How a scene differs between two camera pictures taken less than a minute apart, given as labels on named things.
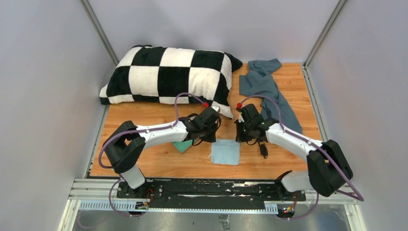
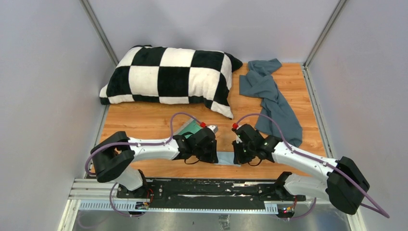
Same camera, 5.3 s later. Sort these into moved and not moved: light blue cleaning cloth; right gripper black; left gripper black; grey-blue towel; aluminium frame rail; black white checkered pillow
Moved: light blue cleaning cloth; left gripper black; right gripper black
Not moved: grey-blue towel; aluminium frame rail; black white checkered pillow
